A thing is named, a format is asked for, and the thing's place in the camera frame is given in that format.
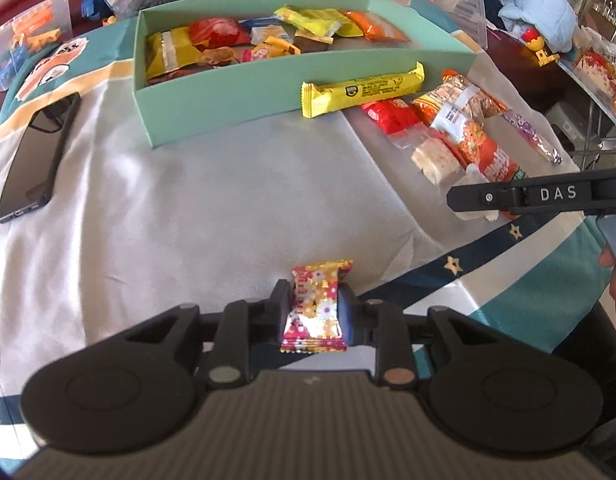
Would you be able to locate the printed blanket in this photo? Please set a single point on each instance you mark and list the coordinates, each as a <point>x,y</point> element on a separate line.
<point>163,220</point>

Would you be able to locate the olive yellow snack packet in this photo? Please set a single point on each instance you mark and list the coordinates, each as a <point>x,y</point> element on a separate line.
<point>170,52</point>

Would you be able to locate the clear plastic toy container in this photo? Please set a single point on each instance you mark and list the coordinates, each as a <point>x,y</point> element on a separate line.
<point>23,45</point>

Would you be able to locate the shiny red snack packet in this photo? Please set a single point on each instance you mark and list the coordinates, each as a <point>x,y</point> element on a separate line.
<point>218,30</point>

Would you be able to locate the long yellow snack bar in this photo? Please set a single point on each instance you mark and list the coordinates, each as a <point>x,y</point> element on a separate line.
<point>363,90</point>

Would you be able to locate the light blue padded jacket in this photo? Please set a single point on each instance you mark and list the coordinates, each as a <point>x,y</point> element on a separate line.
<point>532,0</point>

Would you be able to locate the yellow red toy figure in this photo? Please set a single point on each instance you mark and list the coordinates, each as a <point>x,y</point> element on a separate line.
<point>537,42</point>

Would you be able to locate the tan noodle snack packet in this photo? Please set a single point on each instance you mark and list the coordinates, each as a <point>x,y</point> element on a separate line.
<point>487,100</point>

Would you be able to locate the orange yellow snack packet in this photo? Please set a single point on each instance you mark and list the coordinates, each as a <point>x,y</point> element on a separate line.
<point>275,47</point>

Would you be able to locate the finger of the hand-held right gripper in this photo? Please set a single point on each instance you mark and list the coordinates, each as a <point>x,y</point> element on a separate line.
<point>537,195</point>

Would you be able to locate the purple candy stick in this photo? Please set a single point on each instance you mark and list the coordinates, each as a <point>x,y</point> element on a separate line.
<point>530,132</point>

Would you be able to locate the red brown snack packet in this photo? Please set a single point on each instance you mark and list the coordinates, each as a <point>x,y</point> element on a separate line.
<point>215,55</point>

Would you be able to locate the floral red gold candy packet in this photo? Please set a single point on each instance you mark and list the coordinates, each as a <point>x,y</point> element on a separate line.
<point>315,305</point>

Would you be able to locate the orange white noodle snack packet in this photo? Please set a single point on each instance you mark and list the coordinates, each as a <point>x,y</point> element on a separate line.
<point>492,160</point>

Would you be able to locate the red cracker packet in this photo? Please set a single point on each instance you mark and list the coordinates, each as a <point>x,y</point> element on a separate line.
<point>392,115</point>

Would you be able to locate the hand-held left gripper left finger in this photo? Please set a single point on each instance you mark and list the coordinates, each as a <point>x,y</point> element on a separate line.
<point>284,312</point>

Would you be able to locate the blue white snack packet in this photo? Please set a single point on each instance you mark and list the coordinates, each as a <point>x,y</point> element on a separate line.
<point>263,22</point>

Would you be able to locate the yellow green snack packet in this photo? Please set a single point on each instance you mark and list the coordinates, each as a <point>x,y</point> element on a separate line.
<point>344,22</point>

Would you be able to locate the glass side table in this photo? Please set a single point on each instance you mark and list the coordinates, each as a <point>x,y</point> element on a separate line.
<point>597,130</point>

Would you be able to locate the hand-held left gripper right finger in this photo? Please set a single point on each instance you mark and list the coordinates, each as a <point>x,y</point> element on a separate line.
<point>348,317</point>

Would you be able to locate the black smartphone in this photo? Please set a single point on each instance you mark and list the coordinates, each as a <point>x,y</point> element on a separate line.
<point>33,160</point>

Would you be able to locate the green cardboard box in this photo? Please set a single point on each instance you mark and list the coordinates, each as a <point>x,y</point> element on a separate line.
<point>213,110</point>

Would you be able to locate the bright yellow snack packet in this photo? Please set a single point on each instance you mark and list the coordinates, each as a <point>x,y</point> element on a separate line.
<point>308,22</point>

